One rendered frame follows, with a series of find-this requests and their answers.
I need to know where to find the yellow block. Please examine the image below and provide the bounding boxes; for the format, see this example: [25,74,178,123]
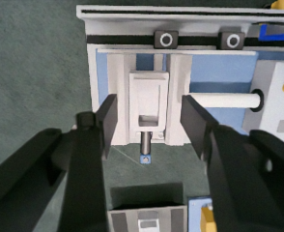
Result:
[200,207,215,232]

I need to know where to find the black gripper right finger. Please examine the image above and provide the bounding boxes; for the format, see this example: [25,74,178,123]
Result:
[180,95,284,232]

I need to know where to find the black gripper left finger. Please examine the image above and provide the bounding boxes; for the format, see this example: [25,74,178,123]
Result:
[0,94,118,232]

